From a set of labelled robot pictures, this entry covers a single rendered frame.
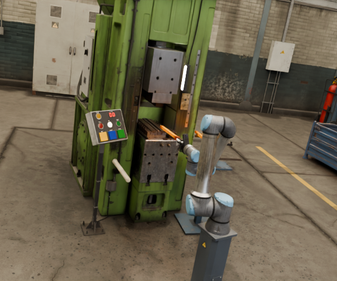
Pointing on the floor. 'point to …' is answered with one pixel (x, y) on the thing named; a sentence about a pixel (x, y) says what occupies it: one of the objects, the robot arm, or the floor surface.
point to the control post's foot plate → (92, 228)
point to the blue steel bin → (333, 147)
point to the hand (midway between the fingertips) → (178, 138)
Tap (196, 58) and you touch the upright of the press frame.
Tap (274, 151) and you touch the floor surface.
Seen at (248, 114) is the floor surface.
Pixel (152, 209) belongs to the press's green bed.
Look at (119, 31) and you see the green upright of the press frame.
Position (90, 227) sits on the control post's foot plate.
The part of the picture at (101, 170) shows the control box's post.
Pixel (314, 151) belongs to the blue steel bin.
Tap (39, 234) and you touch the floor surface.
